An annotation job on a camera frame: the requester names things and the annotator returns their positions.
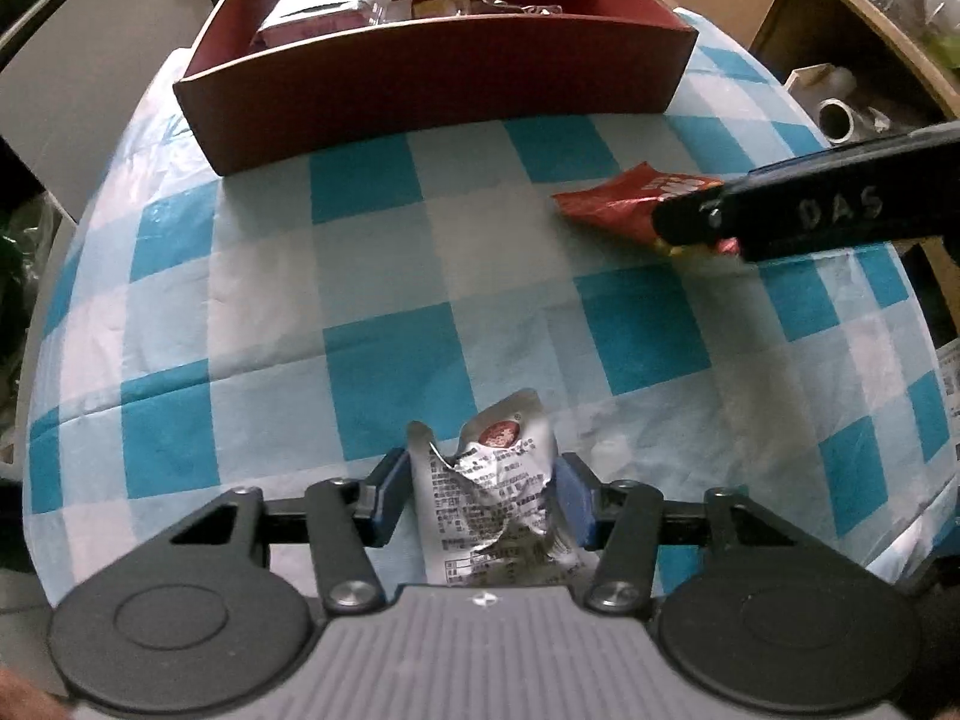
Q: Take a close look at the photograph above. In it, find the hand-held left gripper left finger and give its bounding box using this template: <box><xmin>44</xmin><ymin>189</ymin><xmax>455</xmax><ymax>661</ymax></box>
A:
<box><xmin>169</xmin><ymin>447</ymin><xmax>411</xmax><ymax>614</ymax></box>

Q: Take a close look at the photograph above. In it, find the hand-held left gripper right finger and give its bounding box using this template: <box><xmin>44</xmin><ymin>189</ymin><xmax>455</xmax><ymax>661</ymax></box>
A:
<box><xmin>557</xmin><ymin>451</ymin><xmax>803</xmax><ymax>614</ymax></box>

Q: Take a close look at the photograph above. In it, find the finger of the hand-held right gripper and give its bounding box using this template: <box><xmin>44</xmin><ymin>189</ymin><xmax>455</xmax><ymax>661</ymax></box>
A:
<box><xmin>746</xmin><ymin>120</ymin><xmax>960</xmax><ymax>182</ymax></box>
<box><xmin>651</xmin><ymin>146</ymin><xmax>960</xmax><ymax>265</ymax></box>

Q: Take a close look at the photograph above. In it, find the silver foil snack packet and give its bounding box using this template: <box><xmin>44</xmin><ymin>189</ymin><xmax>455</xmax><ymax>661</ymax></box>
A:
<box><xmin>407</xmin><ymin>388</ymin><xmax>584</xmax><ymax>587</ymax></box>

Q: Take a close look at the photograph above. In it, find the red chips bag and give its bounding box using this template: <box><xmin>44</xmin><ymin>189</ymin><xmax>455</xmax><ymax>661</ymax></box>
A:
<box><xmin>553</xmin><ymin>162</ymin><xmax>743</xmax><ymax>260</ymax></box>

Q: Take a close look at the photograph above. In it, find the red cardboard box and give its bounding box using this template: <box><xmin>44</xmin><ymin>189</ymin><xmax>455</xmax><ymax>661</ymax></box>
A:
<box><xmin>172</xmin><ymin>0</ymin><xmax>700</xmax><ymax>177</ymax></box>

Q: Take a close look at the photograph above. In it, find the silver tape roll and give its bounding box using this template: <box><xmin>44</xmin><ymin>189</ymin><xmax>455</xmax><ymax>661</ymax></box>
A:
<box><xmin>816</xmin><ymin>96</ymin><xmax>857</xmax><ymax>145</ymax></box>

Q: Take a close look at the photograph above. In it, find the small white box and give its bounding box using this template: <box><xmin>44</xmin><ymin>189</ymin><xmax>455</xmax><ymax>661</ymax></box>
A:
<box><xmin>786</xmin><ymin>64</ymin><xmax>857</xmax><ymax>102</ymax></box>

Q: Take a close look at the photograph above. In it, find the blue white checkered tablecloth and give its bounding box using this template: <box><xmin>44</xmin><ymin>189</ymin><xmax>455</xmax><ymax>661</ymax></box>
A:
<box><xmin>19</xmin><ymin>4</ymin><xmax>960</xmax><ymax>608</ymax></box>

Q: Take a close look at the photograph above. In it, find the grey white sideboard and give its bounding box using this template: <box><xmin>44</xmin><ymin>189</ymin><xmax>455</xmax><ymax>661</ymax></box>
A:
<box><xmin>0</xmin><ymin>0</ymin><xmax>203</xmax><ymax>226</ymax></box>

